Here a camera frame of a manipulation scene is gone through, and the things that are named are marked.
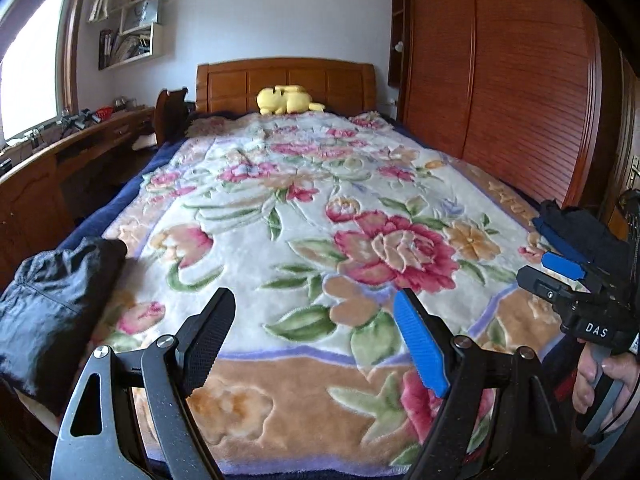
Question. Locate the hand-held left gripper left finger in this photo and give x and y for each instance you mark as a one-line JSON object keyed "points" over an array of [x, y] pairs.
{"points": [[210, 340]]}

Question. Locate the wooden side shelf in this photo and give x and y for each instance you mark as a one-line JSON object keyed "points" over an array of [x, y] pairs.
{"points": [[396, 20]]}

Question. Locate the wooden chair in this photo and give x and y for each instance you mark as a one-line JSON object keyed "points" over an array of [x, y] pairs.
{"points": [[167, 115]]}

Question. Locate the metal pot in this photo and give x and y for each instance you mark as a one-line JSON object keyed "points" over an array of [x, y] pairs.
{"points": [[120, 103]]}

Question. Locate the red basket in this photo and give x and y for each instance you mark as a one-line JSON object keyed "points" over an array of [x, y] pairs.
{"points": [[105, 112]]}

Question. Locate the yellow plush toy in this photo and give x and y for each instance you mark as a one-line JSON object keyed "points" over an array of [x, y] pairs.
{"points": [[285, 100]]}

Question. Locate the black devices on desk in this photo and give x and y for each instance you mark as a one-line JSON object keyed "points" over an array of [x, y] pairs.
{"points": [[77, 121]]}

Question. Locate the wooden desk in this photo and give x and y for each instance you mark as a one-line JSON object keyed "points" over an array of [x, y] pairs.
{"points": [[25, 185]]}

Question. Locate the dark crinkled jacket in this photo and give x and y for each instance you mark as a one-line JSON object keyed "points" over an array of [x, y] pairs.
{"points": [[55, 300]]}

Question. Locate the wooden louvered wardrobe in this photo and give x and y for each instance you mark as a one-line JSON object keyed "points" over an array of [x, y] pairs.
{"points": [[500, 85]]}

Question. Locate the black double-breasted coat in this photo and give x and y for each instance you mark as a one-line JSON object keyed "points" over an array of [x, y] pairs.
{"points": [[575, 225]]}

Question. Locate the wooden bed headboard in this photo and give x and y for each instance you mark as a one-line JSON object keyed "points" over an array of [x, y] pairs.
{"points": [[225, 85]]}

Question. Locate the window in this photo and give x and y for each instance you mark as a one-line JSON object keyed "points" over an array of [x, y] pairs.
{"points": [[30, 70]]}

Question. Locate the row of books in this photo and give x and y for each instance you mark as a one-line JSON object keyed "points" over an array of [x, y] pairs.
{"points": [[122, 47]]}

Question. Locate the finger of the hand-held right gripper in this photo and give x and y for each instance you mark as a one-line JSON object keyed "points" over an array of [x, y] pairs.
{"points": [[542, 285], [565, 265]]}

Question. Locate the person's right hand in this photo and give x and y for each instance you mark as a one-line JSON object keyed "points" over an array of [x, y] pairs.
{"points": [[587, 385]]}

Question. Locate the white wall shelf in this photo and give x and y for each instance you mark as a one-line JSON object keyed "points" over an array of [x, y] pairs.
{"points": [[157, 40]]}

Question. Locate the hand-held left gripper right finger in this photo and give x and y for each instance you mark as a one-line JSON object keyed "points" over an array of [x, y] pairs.
{"points": [[420, 345]]}

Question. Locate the floral blanket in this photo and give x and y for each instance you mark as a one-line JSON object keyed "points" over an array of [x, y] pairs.
{"points": [[300, 240]]}

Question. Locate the navy blue bed sheet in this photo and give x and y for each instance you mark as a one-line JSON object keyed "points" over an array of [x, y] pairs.
{"points": [[90, 232]]}

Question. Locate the white paper bag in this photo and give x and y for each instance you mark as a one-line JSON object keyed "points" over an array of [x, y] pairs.
{"points": [[140, 15]]}

